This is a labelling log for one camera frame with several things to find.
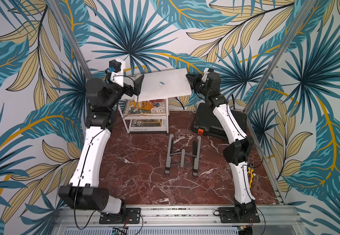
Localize aluminium front rail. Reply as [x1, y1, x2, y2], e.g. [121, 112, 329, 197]
[52, 205, 307, 235]

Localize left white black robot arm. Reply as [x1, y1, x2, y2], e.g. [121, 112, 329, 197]
[58, 75, 144, 214]

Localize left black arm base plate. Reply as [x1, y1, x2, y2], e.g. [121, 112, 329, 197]
[99, 208, 141, 225]

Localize white folio book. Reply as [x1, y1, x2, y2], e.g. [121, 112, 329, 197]
[128, 119, 167, 132]

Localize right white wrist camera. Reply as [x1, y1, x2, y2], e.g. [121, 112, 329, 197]
[202, 68, 214, 82]

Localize left aluminium corner post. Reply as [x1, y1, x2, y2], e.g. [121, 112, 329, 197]
[46, 0, 109, 113]

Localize orange illustrated magazine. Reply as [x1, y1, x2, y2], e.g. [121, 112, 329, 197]
[124, 99, 167, 115]

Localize black plastic tool case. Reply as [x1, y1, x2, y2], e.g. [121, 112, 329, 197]
[191, 103, 251, 141]

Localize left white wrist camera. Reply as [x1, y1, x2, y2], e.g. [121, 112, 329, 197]
[105, 59, 125, 87]

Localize yellow black pliers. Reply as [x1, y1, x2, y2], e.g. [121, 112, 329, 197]
[247, 167, 255, 188]

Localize white three-tier shelf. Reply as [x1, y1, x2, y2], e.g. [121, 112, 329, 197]
[118, 99, 170, 134]

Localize aluminium corner post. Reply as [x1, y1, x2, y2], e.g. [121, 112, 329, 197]
[46, 0, 109, 113]
[243, 1, 317, 115]

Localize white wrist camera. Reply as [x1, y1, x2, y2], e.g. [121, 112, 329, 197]
[105, 59, 125, 87]
[202, 68, 214, 82]

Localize silver laptop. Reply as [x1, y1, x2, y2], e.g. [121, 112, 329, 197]
[122, 68, 192, 102]

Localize right aluminium corner post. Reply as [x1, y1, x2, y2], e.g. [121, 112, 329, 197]
[243, 1, 317, 115]

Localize grey folding laptop stand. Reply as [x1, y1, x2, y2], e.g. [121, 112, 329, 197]
[164, 134, 202, 177]

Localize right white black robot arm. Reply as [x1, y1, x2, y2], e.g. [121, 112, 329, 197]
[186, 70, 257, 222]

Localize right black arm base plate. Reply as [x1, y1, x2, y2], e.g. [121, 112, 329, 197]
[217, 207, 261, 224]

